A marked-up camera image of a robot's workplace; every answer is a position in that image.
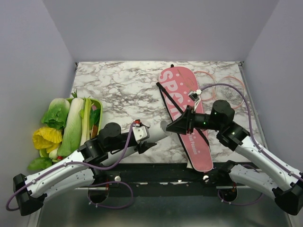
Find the dark green leaf vegetable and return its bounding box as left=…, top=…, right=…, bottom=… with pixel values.
left=89, top=108, right=101, bottom=128

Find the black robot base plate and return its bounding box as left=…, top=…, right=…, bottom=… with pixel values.
left=88, top=162, right=242, bottom=201

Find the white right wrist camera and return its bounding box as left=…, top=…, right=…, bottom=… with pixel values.
left=188, top=89, right=202, bottom=102

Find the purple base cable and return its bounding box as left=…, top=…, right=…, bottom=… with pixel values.
left=217, top=186, right=266, bottom=206
left=88, top=180, right=134, bottom=210

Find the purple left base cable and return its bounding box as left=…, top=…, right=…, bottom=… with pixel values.
left=88, top=180, right=134, bottom=210

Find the white napa cabbage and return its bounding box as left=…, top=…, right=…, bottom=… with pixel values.
left=57, top=98, right=84, bottom=157

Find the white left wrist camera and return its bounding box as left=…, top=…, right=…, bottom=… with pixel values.
left=133, top=126, right=150, bottom=144

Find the green leaf at front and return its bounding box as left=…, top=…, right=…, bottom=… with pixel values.
left=27, top=157, right=52, bottom=170

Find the yellow lettuce head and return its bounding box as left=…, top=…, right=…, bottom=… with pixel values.
left=32, top=127, right=62, bottom=153

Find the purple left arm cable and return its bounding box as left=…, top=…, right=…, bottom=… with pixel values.
left=6, top=120, right=140, bottom=211

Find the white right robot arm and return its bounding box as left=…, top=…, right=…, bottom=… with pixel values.
left=167, top=100, right=303, bottom=216

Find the white shuttlecock tube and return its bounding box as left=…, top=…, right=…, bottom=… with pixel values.
left=102, top=121, right=171, bottom=166

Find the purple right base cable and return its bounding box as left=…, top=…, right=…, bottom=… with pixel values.
left=217, top=186, right=266, bottom=206

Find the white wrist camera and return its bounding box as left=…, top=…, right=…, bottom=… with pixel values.
left=133, top=126, right=150, bottom=144
left=188, top=89, right=202, bottom=102

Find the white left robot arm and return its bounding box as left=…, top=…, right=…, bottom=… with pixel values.
left=12, top=121, right=169, bottom=216

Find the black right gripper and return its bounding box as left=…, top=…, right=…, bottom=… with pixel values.
left=166, top=105, right=223, bottom=135

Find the green vegetable basket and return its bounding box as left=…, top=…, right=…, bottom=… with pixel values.
left=33, top=97, right=103, bottom=159

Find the celery stalk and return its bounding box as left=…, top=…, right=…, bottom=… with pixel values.
left=80, top=98, right=92, bottom=146

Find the pink racket bag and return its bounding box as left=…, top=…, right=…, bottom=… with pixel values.
left=157, top=66, right=213, bottom=173

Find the green lettuce head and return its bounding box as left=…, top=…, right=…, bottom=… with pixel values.
left=41, top=98, right=70, bottom=130

